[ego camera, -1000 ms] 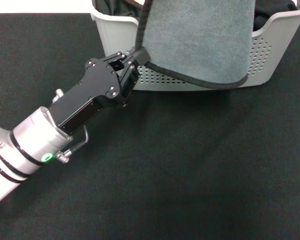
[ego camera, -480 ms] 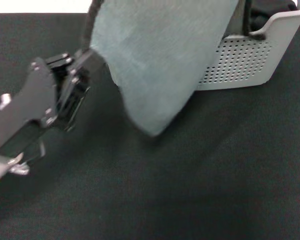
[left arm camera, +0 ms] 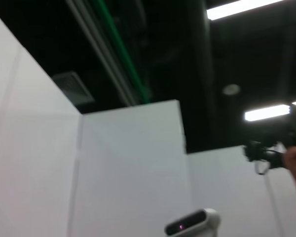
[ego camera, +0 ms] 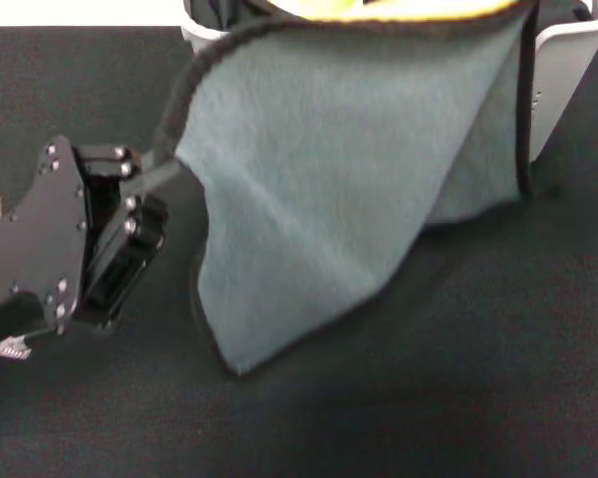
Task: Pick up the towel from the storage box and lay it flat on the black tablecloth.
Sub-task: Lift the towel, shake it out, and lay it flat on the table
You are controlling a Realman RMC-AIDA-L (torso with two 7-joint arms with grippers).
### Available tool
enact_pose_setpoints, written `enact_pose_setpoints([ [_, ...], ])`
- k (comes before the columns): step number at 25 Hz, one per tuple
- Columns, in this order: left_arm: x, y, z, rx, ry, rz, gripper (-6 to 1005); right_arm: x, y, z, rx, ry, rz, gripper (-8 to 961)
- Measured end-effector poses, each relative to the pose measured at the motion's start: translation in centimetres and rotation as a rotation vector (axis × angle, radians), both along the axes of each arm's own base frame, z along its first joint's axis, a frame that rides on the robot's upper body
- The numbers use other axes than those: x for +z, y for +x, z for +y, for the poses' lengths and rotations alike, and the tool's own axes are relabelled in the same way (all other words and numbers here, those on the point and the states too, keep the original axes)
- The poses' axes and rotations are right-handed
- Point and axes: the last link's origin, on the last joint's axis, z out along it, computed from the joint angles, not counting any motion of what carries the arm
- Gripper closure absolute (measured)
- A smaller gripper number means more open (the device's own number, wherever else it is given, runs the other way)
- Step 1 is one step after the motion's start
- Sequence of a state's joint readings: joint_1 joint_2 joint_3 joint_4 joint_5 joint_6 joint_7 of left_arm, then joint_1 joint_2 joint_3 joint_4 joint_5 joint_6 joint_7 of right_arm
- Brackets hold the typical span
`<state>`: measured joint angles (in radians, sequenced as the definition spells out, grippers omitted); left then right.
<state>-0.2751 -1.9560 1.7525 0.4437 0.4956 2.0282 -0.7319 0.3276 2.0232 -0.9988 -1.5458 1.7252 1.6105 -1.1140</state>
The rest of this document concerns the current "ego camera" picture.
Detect black tablecloth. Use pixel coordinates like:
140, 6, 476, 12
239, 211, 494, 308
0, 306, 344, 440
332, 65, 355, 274
0, 24, 598, 478

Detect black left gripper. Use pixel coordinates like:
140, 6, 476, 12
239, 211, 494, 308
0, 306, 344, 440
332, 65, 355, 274
0, 134, 180, 334

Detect grey perforated storage box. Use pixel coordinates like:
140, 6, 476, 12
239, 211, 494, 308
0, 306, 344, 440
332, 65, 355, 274
181, 0, 598, 165

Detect grey and yellow towel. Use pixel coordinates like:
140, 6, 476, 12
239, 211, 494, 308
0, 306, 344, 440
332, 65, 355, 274
151, 0, 539, 379

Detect black garment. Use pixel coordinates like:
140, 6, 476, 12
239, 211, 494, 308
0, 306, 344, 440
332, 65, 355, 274
187, 0, 597, 31

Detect left arm cable with connector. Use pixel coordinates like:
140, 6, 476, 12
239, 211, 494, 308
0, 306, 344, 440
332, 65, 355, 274
0, 192, 51, 365

